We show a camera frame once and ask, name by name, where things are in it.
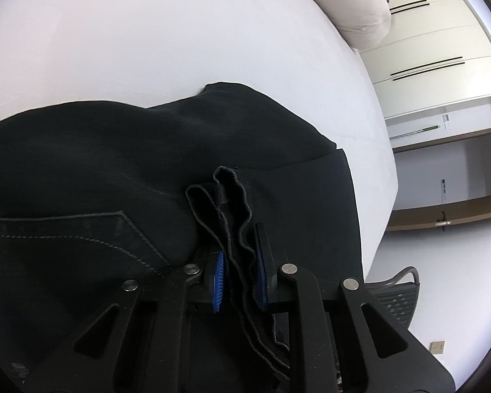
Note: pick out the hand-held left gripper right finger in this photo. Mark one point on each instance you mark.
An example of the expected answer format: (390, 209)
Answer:
(262, 278)

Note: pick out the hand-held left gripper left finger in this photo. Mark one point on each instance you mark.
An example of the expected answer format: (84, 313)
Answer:
(218, 282)

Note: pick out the bed with grey headboard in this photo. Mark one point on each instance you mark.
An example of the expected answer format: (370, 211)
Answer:
(167, 28)

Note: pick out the black pants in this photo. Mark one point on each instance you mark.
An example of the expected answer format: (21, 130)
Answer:
(86, 172)

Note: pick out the wooden desk shelf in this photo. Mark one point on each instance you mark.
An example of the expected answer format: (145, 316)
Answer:
(474, 206)

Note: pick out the cream wardrobe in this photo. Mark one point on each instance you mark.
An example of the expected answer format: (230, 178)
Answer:
(433, 28)

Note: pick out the beige pillow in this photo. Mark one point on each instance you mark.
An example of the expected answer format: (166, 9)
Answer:
(352, 0)

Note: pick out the beige floor outlet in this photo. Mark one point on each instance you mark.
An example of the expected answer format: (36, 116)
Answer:
(437, 347)

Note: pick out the grey mesh chair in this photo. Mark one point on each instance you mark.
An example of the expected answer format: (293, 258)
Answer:
(397, 299)

